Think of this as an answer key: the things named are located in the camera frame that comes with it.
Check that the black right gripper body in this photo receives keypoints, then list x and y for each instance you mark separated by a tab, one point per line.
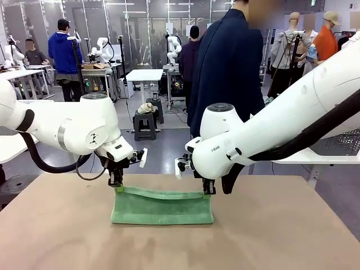
209	184

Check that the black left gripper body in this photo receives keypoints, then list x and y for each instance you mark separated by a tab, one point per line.
116	170

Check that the green towel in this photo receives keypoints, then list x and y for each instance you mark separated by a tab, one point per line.
160	211

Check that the grey plastic mesh basket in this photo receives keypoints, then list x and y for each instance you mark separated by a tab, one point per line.
343	143

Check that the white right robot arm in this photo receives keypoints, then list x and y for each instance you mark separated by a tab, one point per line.
267	126

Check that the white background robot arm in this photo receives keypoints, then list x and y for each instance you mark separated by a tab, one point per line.
14	56
102	50
173	50

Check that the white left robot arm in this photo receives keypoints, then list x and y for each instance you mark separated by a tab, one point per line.
70	126

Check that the grey plastic step stool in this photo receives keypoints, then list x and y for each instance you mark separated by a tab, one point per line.
144	126
160	115

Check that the beige cloth bundle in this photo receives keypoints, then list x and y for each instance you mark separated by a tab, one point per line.
146	108

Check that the white floor cabinet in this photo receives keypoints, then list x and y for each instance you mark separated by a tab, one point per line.
126	88

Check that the white robot workbench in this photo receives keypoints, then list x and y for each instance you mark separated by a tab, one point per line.
92	72

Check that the white workbench with computer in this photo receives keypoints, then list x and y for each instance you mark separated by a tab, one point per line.
174	84

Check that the white table with white leg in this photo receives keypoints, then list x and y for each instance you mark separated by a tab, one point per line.
14	149

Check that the open cardboard box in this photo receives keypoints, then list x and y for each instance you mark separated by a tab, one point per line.
95	66

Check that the person in navy jacket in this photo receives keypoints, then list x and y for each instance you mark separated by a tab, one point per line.
225	70

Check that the white table with rounded corners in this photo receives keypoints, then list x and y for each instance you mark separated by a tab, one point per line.
323	159

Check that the wooden shoe rack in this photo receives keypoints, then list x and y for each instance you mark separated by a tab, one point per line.
262	76

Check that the person in purple hoodie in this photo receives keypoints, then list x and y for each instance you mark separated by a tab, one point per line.
189	62

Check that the person in blue hoodie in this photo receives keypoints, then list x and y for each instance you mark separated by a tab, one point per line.
64	53

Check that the white office desk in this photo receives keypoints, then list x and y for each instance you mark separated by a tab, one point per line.
19	73

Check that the seated person in dark shirt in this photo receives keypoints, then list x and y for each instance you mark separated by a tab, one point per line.
35	56

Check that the white paper sign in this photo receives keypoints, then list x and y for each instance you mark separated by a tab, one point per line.
169	28
188	30

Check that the mannequin in grey shirt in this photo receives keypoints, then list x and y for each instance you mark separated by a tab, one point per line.
284	47

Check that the mannequin white shirt black dress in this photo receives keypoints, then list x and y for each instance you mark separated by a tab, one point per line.
312	35

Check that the mannequin with cap, orange vest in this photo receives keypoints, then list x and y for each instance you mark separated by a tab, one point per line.
326	45

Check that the black clothes rack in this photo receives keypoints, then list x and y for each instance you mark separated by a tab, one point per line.
341	39

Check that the mannequin white top orange trousers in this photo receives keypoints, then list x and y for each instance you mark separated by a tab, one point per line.
355	38

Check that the black camera stand pole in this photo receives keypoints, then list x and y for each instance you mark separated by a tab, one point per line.
123	70

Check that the dark round base plate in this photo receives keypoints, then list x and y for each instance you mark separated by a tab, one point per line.
17	185

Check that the black camera tripod pole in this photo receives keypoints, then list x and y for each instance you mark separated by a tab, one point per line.
79	70

